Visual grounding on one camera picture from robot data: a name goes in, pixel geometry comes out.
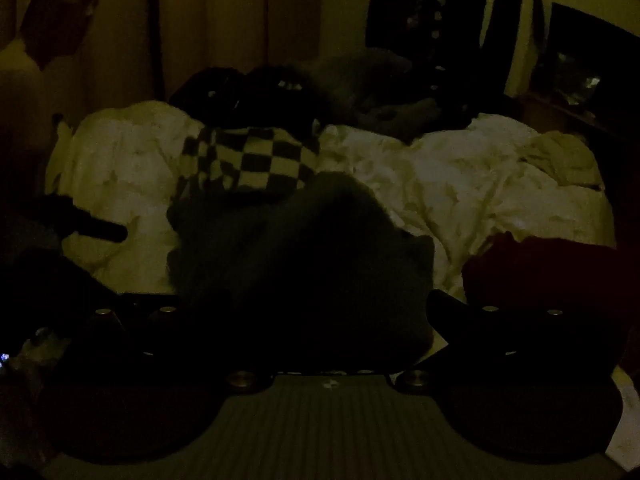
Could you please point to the brown round object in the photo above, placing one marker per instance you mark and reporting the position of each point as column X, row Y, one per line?
column 57, row 15

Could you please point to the dark red garment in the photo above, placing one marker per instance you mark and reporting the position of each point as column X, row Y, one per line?
column 550, row 270

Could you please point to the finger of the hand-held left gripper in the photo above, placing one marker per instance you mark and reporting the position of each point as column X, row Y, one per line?
column 85, row 222

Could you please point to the hanging dark clothes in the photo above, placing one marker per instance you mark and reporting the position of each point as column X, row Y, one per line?
column 440, row 15

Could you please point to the beige curtain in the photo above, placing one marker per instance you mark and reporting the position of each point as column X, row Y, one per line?
column 210, row 20

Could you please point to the white duvet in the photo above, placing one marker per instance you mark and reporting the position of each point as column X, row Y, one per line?
column 475, row 185

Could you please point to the checkered black white cloth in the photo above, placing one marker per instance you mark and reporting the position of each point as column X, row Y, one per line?
column 250, row 160

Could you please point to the grey fuzzy garment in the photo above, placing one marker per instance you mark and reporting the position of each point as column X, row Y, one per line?
column 370, row 90

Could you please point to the black garment with white print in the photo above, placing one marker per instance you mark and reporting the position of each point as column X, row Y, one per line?
column 235, row 92

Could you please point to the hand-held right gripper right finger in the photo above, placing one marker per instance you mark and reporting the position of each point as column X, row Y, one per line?
column 442, row 310

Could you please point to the dark grey garment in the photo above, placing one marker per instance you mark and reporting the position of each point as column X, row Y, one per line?
column 300, row 260

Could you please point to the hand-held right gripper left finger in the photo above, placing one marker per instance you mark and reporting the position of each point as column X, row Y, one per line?
column 210, row 310

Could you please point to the beige cloth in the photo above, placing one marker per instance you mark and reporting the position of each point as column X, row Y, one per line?
column 565, row 157

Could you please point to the dark television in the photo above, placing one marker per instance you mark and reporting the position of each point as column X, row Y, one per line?
column 595, row 55

